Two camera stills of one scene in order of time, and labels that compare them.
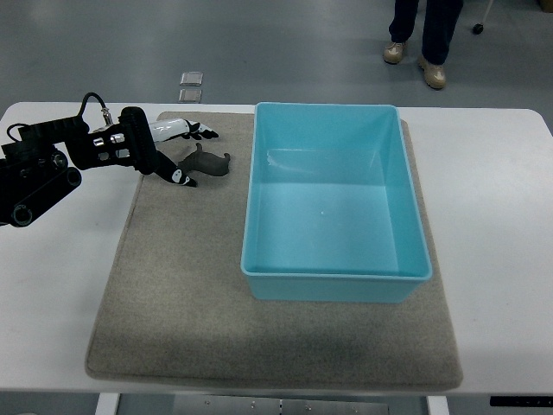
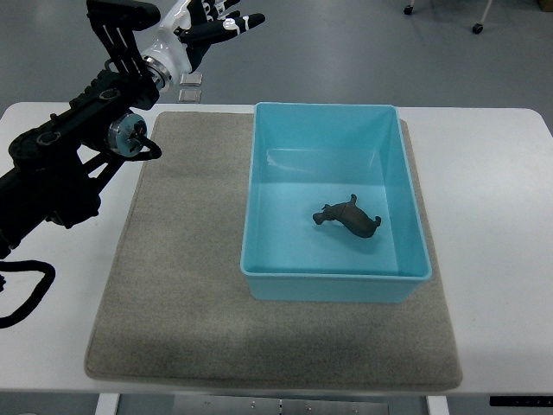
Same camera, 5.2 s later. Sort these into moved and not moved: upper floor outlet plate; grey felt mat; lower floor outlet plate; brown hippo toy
Moved: brown hippo toy
Not moved: lower floor outlet plate; grey felt mat; upper floor outlet plate
